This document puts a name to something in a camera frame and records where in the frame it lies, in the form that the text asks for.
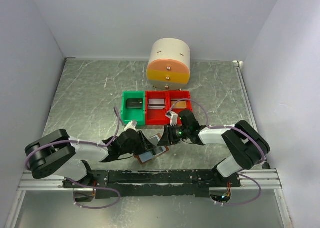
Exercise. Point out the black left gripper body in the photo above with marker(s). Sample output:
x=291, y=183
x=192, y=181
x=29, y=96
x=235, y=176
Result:
x=136, y=148

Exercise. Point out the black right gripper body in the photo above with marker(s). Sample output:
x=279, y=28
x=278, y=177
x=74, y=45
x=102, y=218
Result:
x=178, y=133

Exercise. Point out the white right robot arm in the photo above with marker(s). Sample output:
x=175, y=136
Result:
x=247, y=147

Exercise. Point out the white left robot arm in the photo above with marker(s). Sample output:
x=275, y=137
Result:
x=61, y=155

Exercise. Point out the gold card in bin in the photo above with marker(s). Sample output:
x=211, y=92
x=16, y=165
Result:
x=176, y=104

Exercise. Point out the silver card in bin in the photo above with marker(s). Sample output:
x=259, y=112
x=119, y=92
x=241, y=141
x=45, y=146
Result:
x=156, y=104

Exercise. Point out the black card in bin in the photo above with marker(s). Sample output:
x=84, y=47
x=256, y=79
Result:
x=134, y=103

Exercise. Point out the green bin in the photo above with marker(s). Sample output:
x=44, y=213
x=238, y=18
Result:
x=138, y=115

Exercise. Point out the red bin right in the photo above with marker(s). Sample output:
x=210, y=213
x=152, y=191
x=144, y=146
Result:
x=174, y=96

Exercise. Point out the red bin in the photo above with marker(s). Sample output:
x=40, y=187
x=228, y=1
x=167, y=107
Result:
x=174, y=96
x=155, y=117

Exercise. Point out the red bin middle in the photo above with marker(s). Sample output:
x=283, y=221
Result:
x=155, y=117

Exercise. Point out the white round drawer cabinet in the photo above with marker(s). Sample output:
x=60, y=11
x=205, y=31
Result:
x=169, y=64

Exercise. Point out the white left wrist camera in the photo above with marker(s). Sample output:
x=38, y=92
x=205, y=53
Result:
x=131, y=125

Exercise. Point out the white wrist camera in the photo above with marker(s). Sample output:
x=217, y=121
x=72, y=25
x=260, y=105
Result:
x=173, y=118
x=131, y=125

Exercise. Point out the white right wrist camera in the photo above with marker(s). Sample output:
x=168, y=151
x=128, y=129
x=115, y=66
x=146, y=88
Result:
x=173, y=118

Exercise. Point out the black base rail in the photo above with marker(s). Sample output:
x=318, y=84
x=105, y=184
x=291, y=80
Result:
x=149, y=183

